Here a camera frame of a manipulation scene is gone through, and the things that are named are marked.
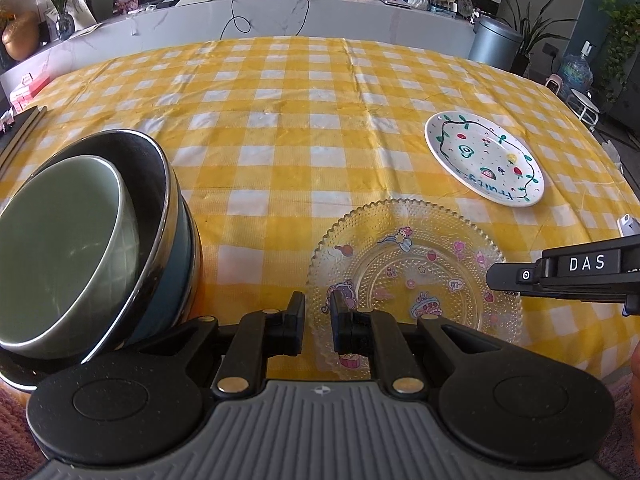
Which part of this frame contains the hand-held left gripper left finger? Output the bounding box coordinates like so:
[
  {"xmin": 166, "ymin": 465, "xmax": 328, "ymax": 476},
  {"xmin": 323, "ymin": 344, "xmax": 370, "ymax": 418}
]
[{"xmin": 125, "ymin": 291, "xmax": 307, "ymax": 396}]

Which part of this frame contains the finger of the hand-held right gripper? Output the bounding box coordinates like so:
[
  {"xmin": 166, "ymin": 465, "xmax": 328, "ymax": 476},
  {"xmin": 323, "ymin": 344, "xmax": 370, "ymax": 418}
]
[{"xmin": 486, "ymin": 259, "xmax": 543, "ymax": 295}]

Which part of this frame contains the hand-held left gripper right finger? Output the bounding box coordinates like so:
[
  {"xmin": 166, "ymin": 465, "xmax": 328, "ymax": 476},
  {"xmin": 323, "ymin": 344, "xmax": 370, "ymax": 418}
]
[{"xmin": 330, "ymin": 291, "xmax": 511, "ymax": 396}]

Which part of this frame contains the clear glass sticker plate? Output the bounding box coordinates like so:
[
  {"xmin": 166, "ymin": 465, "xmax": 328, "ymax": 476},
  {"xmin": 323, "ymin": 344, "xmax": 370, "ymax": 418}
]
[{"xmin": 306, "ymin": 199, "xmax": 525, "ymax": 381}]

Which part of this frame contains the orange steel bowl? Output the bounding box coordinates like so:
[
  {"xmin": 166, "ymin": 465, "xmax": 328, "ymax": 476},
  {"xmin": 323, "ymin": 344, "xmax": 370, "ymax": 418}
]
[{"xmin": 0, "ymin": 185, "xmax": 206, "ymax": 392}]

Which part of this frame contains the blue steel bowl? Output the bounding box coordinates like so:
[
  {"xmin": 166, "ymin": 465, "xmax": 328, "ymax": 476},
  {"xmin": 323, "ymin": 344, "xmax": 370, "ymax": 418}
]
[{"xmin": 30, "ymin": 129, "xmax": 195, "ymax": 366}]

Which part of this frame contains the green ceramic bowl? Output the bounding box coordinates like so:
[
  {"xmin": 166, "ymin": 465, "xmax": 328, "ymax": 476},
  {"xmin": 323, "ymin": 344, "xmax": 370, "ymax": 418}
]
[{"xmin": 0, "ymin": 155, "xmax": 141, "ymax": 361}]

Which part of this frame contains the white painted plate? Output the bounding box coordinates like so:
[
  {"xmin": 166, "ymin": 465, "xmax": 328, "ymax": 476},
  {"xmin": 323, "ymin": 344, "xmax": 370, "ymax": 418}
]
[{"xmin": 424, "ymin": 110, "xmax": 546, "ymax": 209}]

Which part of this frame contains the white round stool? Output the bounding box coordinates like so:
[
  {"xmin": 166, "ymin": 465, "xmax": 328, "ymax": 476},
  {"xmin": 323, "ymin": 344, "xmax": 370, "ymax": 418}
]
[{"xmin": 567, "ymin": 87, "xmax": 601, "ymax": 131}]

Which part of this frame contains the blue water bottle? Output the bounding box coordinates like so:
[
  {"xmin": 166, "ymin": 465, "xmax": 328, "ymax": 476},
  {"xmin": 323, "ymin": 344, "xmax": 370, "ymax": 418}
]
[{"xmin": 557, "ymin": 42, "xmax": 596, "ymax": 92}]

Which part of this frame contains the yellow checked tablecloth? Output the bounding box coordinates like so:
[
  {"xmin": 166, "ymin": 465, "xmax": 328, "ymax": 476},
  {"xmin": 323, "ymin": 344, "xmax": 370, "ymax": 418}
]
[{"xmin": 0, "ymin": 35, "xmax": 640, "ymax": 391}]

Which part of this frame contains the tall green climbing plant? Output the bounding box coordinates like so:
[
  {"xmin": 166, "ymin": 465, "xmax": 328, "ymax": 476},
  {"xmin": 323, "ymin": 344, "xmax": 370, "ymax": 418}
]
[{"xmin": 597, "ymin": 0, "xmax": 640, "ymax": 111}]

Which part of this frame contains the grey metal trash can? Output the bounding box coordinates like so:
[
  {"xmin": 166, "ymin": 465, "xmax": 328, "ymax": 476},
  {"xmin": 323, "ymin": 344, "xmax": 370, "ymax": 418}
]
[{"xmin": 467, "ymin": 15, "xmax": 525, "ymax": 67}]

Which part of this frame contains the potted long-leaf plant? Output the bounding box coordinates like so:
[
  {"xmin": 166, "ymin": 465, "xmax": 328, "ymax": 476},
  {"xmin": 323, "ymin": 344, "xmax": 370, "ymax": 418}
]
[{"xmin": 495, "ymin": 0, "xmax": 583, "ymax": 76}]

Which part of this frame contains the white marble television console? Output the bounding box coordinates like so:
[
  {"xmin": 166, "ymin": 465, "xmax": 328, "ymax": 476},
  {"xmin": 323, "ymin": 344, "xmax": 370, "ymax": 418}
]
[{"xmin": 0, "ymin": 0, "xmax": 476, "ymax": 106}]

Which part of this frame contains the black notebook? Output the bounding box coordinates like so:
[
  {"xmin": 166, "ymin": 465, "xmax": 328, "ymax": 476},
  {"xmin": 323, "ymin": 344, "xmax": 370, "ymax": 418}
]
[{"xmin": 0, "ymin": 105, "xmax": 48, "ymax": 181}]

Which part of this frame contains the pink storage box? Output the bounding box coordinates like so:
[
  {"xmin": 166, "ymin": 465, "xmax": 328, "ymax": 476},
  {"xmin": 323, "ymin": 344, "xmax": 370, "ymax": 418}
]
[{"xmin": 10, "ymin": 74, "xmax": 51, "ymax": 113}]

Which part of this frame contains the blue glass vase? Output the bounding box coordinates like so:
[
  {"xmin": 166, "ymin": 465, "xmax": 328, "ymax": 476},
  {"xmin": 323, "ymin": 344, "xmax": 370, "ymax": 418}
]
[{"xmin": 54, "ymin": 11, "xmax": 76, "ymax": 41}]

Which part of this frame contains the white drawing card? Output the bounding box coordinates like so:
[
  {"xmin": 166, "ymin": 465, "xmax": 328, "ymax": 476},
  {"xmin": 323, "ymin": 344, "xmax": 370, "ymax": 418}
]
[{"xmin": 65, "ymin": 0, "xmax": 98, "ymax": 28}]

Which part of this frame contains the gold round vase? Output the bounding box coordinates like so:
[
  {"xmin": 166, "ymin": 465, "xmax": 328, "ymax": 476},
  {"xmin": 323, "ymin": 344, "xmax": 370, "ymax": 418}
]
[{"xmin": 1, "ymin": 12, "xmax": 41, "ymax": 62}]

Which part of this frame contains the black cable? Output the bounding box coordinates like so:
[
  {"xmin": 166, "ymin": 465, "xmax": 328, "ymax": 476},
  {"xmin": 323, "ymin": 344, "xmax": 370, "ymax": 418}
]
[{"xmin": 220, "ymin": 0, "xmax": 311, "ymax": 40}]

